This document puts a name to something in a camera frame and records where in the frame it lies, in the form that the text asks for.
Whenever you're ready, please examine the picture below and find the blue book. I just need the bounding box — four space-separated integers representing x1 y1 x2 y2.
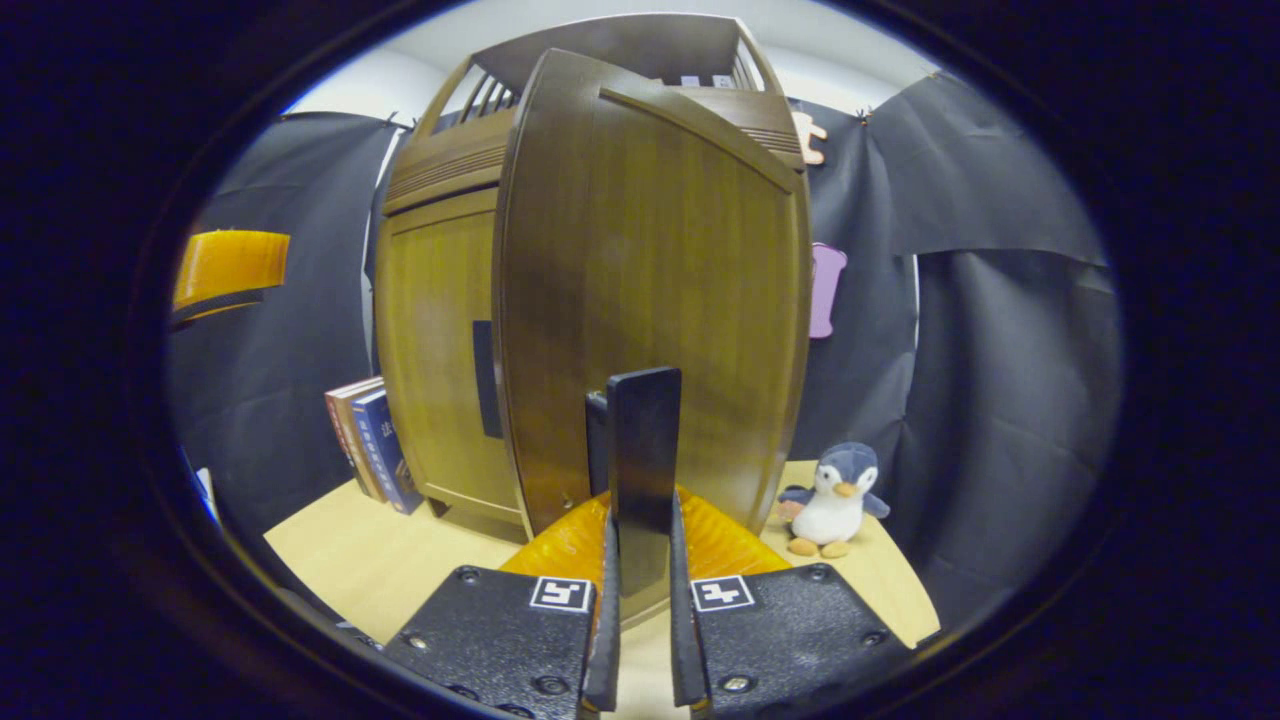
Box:
352 388 426 516

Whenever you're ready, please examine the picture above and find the black backdrop cloth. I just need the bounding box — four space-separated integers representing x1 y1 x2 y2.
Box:
165 72 1123 641

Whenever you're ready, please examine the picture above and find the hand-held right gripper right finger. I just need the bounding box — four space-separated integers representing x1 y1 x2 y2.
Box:
668 485 913 720

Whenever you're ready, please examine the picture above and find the wooden cabinet door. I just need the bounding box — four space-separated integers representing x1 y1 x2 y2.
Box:
492 48 813 631
378 187 526 526

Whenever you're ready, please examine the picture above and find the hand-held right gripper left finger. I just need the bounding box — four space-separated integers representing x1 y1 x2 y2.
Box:
385 490 621 720

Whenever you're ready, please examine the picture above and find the wooden double-door shoe cabinet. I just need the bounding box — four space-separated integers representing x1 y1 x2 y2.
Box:
375 12 813 631

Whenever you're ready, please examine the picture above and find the penguin plush toy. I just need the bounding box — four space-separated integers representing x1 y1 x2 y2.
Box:
778 442 891 559

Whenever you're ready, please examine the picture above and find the red book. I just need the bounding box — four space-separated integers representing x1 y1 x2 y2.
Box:
325 377 386 471

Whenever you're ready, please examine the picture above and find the brown book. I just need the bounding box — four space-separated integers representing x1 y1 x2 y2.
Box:
335 380 393 503

